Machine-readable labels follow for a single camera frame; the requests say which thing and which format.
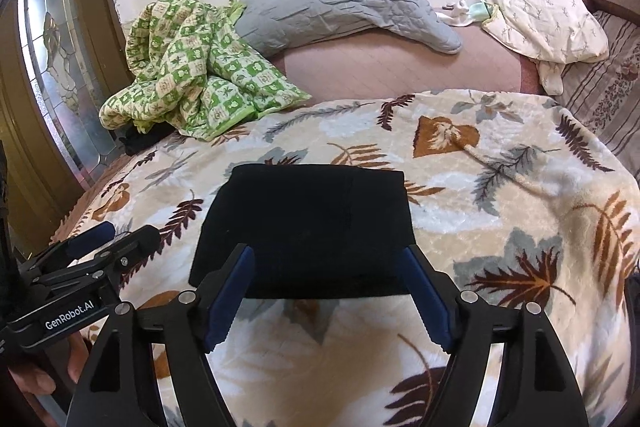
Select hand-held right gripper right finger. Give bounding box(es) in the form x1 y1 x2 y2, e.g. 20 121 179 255
395 244 590 427

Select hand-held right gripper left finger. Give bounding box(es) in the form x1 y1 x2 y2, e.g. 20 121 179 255
66 243 257 427

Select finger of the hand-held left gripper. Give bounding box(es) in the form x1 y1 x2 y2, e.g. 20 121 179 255
30 224 161 295
20 221 117 275

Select black pants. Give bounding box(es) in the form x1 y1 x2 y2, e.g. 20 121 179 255
189 164 418 300

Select person's left hand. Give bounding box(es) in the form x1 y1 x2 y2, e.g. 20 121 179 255
7 333 94 397

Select leaf-printed fleece blanket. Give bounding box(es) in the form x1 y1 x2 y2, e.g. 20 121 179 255
52 89 640 427

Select black cloth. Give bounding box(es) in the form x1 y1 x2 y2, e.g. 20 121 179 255
117 124 173 156

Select wooden door with glass pane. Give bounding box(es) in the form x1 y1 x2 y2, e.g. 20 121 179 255
0 0 131 253

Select green checked quilt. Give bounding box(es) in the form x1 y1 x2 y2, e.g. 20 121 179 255
99 0 313 142

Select pink bed sheet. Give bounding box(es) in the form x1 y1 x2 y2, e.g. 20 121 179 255
270 27 546 108

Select small white green cloth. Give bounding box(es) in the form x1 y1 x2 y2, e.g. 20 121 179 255
435 0 496 28

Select striped floral pillow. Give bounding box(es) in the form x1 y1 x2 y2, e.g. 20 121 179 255
560 9 640 162

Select cream printed garment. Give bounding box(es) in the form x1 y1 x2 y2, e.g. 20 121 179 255
481 0 611 96

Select grey quilted pillow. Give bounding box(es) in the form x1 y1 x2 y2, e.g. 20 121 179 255
235 0 463 58

